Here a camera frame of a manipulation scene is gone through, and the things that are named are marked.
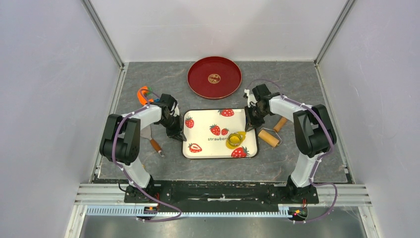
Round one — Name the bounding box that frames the wooden dough roller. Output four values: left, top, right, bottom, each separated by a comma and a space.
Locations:
258, 117, 288, 148

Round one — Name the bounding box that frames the white strawberry tray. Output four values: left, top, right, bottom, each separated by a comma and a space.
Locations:
182, 109, 259, 160

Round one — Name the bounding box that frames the orange curved toy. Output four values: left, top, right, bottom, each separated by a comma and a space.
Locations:
137, 86, 154, 106

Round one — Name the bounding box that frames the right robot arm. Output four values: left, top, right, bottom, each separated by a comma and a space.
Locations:
244, 84, 337, 202

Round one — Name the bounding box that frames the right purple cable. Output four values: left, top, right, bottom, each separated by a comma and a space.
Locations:
245, 78, 339, 224

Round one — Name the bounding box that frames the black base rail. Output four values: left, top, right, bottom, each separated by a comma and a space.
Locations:
120, 180, 319, 214

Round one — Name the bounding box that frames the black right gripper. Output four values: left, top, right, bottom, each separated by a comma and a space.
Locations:
245, 105, 269, 132

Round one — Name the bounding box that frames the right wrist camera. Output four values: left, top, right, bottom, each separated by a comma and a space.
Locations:
243, 89, 257, 108

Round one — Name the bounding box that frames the red round plate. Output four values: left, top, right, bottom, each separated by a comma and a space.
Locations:
187, 56, 242, 100

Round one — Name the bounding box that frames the small metal ring cutter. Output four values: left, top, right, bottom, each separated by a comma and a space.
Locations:
227, 132, 243, 148

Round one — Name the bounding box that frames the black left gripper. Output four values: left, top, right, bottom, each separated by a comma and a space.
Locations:
158, 115, 186, 142

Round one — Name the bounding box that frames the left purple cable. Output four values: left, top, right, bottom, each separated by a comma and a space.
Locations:
111, 87, 183, 223

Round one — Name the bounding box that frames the metal scraper wooden handle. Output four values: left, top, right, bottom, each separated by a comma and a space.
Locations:
140, 125, 164, 157

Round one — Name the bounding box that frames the purple cable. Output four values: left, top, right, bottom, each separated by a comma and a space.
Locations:
111, 87, 183, 223
245, 78, 339, 224

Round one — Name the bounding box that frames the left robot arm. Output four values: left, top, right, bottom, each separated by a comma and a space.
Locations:
100, 94, 186, 202

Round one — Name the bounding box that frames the yellow dough ball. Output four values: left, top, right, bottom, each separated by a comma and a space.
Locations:
226, 131, 246, 149

